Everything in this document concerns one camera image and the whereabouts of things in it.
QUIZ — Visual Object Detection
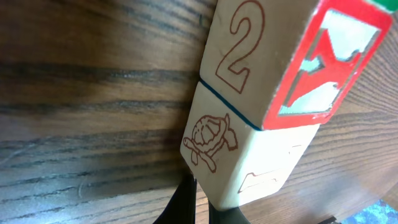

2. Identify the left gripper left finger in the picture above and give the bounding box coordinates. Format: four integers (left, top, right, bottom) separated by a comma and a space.
154, 175, 197, 224

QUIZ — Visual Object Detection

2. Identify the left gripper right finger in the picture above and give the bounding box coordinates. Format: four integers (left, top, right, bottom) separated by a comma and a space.
208, 202, 251, 224

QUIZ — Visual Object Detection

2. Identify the red letter Y block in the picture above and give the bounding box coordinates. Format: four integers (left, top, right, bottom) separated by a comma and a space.
200, 0, 393, 129

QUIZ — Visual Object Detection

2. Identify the plain turtle block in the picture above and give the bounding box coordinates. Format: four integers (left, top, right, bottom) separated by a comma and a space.
180, 83, 319, 210

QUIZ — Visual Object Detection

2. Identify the green letter V block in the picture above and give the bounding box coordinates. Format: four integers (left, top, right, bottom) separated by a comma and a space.
367, 0, 398, 14

